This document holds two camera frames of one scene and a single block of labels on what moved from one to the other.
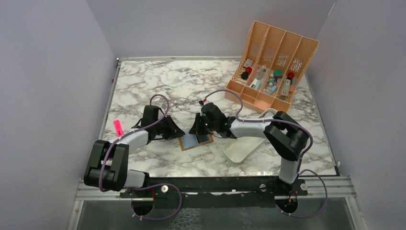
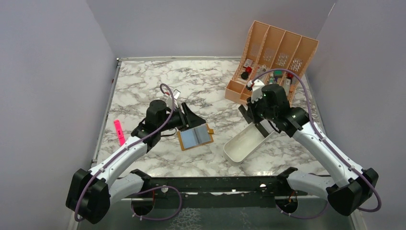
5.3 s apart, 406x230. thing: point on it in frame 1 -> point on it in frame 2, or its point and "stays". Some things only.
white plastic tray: [239, 149] stays
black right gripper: [196, 129] -> [252, 105]
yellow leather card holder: [189, 141] stays
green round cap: [278, 72] stays
